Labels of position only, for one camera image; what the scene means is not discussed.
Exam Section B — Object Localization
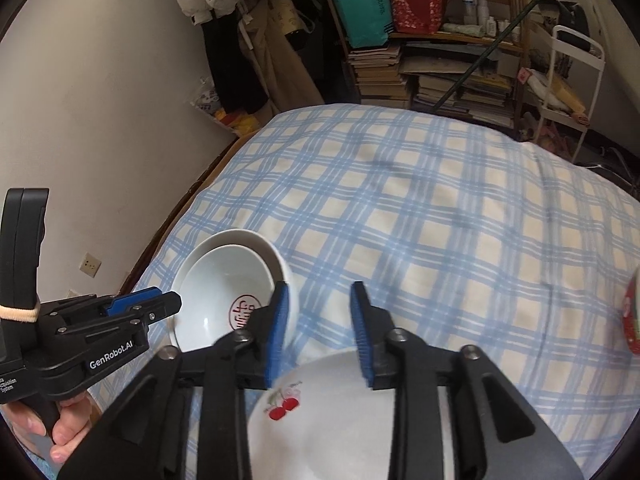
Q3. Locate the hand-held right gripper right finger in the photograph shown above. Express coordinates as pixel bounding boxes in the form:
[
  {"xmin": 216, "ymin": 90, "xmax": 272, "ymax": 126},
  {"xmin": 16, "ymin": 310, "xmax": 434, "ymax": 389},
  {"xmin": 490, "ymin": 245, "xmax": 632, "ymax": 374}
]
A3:
[{"xmin": 349, "ymin": 280, "xmax": 586, "ymax": 480}]

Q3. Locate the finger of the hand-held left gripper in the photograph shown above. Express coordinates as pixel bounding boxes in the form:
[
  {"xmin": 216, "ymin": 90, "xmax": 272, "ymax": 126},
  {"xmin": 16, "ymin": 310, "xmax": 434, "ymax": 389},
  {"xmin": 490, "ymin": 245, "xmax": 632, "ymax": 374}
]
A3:
[
  {"xmin": 47, "ymin": 286, "xmax": 163, "ymax": 318},
  {"xmin": 60, "ymin": 291, "xmax": 182, "ymax": 341}
]

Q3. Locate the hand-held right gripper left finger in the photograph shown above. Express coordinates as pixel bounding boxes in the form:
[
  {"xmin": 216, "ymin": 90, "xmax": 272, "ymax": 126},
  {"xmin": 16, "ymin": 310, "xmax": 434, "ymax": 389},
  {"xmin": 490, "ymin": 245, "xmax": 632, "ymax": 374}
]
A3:
[{"xmin": 56, "ymin": 281, "xmax": 292, "ymax": 480}]

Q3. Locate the small cherry print plate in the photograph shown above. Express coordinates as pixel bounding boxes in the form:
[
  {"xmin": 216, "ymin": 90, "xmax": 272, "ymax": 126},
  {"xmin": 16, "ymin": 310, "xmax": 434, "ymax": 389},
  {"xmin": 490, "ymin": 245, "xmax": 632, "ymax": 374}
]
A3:
[{"xmin": 171, "ymin": 229, "xmax": 301, "ymax": 356}]

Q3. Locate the small red patterned bowl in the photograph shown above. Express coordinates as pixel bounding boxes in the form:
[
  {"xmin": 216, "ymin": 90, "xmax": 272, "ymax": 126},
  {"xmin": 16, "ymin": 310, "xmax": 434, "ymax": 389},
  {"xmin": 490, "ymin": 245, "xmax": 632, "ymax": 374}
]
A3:
[{"xmin": 180, "ymin": 244, "xmax": 276, "ymax": 353}]

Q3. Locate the large cherry print plate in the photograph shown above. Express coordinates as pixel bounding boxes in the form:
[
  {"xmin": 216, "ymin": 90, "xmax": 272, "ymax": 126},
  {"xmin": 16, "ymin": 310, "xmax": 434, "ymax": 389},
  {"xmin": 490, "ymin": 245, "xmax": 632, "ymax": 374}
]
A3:
[{"xmin": 246, "ymin": 350, "xmax": 506, "ymax": 480}]

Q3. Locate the person's left hand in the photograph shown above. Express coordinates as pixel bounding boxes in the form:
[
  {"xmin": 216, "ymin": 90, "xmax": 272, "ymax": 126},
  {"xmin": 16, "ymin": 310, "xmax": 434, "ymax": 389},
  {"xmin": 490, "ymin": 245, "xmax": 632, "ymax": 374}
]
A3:
[{"xmin": 7, "ymin": 392, "xmax": 96, "ymax": 463}]

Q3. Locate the beige elastic band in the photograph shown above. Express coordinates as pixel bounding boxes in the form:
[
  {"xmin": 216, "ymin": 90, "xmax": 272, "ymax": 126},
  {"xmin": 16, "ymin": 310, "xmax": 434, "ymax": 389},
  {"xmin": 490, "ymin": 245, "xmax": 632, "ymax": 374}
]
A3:
[{"xmin": 0, "ymin": 304, "xmax": 41, "ymax": 322}]

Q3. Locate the blue plaid blanket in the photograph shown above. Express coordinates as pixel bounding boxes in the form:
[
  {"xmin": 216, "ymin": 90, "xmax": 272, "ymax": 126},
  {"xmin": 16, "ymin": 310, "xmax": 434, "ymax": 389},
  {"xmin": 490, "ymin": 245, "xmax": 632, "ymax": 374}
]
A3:
[{"xmin": 0, "ymin": 102, "xmax": 640, "ymax": 480}]

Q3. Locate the patterned plastic bag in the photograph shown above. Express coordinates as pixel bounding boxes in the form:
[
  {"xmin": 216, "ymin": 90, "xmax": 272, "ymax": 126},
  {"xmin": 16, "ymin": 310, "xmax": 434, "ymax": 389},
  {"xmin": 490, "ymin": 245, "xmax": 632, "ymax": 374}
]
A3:
[{"xmin": 192, "ymin": 77, "xmax": 226, "ymax": 116}]

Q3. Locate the black garment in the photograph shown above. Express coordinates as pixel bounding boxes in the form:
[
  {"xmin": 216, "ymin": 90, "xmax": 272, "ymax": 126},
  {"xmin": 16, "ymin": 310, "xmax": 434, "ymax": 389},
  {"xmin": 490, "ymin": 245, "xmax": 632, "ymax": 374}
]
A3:
[{"xmin": 202, "ymin": 10, "xmax": 273, "ymax": 116}]

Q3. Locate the stack of books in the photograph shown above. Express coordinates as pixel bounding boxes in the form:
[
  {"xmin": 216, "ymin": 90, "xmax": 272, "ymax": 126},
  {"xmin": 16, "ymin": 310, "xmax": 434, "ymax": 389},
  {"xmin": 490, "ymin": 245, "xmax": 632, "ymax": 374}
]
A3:
[{"xmin": 345, "ymin": 42, "xmax": 521, "ymax": 128}]

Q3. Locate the khaki coat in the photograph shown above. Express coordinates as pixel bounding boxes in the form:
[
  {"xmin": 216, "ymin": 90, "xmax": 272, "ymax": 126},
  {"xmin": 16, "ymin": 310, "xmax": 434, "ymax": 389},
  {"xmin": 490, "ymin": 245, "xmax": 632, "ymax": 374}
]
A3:
[{"xmin": 237, "ymin": 0, "xmax": 326, "ymax": 116}]

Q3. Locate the large red patterned bowl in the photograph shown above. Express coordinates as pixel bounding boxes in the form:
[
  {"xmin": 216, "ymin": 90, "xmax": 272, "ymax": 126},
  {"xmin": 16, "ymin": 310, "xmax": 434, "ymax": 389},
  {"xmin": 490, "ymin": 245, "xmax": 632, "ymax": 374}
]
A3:
[{"xmin": 621, "ymin": 267, "xmax": 640, "ymax": 357}]

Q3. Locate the wooden bookshelf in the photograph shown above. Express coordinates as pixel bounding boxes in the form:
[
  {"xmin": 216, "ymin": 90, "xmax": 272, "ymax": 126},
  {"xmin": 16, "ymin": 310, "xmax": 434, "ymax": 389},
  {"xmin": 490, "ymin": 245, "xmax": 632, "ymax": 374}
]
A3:
[{"xmin": 320, "ymin": 0, "xmax": 533, "ymax": 128}]

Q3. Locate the tan box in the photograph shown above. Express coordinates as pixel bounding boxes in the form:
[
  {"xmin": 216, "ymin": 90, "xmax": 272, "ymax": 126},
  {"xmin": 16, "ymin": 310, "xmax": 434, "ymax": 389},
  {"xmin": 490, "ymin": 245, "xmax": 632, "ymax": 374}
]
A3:
[{"xmin": 545, "ymin": 72, "xmax": 586, "ymax": 113}]

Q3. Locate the teal paper bag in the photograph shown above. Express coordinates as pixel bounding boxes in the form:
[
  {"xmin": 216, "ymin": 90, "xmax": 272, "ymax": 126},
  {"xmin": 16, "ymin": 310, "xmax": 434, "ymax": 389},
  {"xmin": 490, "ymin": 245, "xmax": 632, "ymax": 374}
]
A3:
[{"xmin": 325, "ymin": 0, "xmax": 396, "ymax": 50}]

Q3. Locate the green pole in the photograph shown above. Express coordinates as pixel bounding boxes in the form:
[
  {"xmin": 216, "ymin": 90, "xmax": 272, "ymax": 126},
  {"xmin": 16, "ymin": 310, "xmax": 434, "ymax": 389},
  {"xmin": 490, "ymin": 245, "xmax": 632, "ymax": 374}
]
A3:
[{"xmin": 431, "ymin": 0, "xmax": 571, "ymax": 113}]

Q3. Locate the red patterned bag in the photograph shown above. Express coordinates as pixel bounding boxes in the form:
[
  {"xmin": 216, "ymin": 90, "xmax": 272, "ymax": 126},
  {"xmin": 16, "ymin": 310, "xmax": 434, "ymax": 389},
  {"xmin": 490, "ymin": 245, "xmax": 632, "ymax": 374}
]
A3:
[{"xmin": 382, "ymin": 0, "xmax": 451, "ymax": 36}]

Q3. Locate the group of white bottles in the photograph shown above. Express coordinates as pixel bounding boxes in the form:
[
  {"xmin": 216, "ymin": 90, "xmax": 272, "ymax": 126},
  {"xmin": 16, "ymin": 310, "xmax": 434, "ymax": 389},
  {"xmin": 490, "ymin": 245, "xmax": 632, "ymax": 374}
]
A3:
[{"xmin": 460, "ymin": 0, "xmax": 513, "ymax": 38}]

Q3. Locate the white metal cart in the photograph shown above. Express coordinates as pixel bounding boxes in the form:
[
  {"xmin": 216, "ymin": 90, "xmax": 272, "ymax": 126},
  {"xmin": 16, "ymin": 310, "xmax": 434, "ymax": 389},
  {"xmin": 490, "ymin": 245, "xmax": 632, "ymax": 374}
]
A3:
[{"xmin": 537, "ymin": 25, "xmax": 606, "ymax": 161}]

